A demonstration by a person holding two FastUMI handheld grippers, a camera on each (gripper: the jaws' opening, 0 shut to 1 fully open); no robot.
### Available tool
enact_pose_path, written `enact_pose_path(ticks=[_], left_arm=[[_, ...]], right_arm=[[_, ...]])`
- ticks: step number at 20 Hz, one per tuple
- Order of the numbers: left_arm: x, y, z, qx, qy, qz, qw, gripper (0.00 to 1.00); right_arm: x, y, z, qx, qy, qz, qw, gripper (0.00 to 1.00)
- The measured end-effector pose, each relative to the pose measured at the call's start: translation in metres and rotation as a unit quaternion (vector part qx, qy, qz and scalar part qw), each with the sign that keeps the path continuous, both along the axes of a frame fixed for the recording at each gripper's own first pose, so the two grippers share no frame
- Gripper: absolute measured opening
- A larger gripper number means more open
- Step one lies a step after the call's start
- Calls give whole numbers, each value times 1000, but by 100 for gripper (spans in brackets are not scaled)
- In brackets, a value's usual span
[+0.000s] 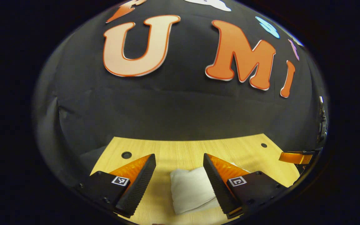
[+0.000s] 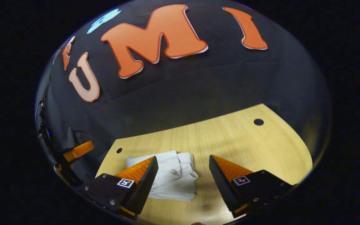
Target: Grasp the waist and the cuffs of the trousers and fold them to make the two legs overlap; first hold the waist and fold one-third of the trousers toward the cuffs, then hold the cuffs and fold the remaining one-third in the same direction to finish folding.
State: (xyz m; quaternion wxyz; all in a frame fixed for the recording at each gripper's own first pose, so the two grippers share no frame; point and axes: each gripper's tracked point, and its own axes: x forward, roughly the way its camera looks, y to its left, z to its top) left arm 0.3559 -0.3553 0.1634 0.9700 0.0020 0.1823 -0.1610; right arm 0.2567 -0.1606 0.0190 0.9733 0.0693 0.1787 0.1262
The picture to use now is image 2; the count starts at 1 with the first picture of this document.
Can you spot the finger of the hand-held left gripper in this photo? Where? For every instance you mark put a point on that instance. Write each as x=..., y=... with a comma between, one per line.
x=80, y=150

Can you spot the white jeans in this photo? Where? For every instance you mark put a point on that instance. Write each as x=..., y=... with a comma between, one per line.
x=173, y=178

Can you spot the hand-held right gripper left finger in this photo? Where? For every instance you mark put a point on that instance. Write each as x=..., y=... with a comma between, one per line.
x=144, y=184

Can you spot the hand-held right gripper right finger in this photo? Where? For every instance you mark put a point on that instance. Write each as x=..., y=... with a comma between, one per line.
x=222, y=184

